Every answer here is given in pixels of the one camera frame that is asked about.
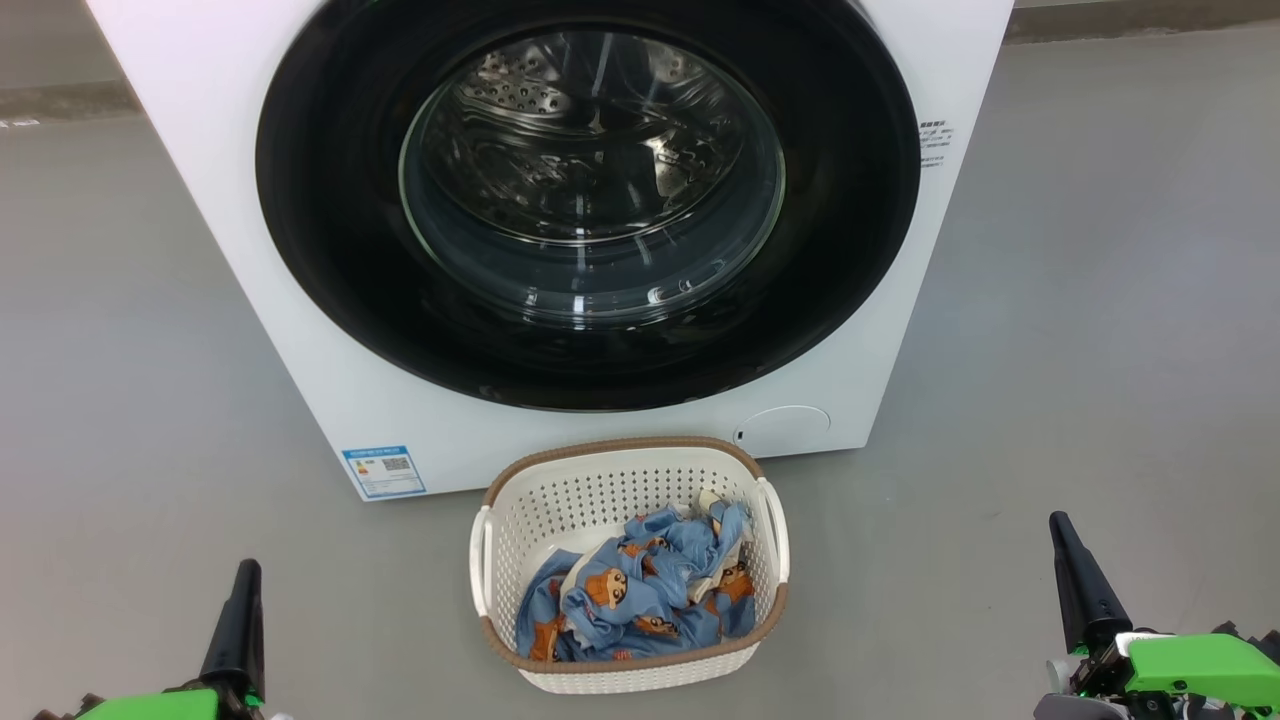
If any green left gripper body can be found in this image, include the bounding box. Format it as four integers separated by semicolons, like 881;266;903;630
35;686;291;720

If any white front-load washing machine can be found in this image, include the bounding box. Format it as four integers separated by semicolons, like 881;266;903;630
85;0;1016;503

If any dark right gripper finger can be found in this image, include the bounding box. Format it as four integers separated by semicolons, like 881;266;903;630
1048;512;1133;653

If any blue energy label sticker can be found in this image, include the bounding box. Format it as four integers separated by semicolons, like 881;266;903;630
342;445;426;499

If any black round glass washer door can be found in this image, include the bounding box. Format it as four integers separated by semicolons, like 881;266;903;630
255;0;921;413

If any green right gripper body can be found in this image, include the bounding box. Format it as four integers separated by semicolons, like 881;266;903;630
1035;625;1280;720

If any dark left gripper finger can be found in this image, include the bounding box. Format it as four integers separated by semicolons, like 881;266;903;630
200;559;266;701

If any stainless steel washing machine drum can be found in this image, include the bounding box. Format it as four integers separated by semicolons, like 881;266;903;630
425;28;751;251

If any round white filter cover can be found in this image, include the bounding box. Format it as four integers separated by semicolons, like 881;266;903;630
733;405;831;459

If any white basket with brown rim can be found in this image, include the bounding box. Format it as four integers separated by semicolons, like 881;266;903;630
470;436;791;695

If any blue patterned cloth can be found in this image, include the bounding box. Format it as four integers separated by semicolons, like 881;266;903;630
515;540;721;663
615;490;758;641

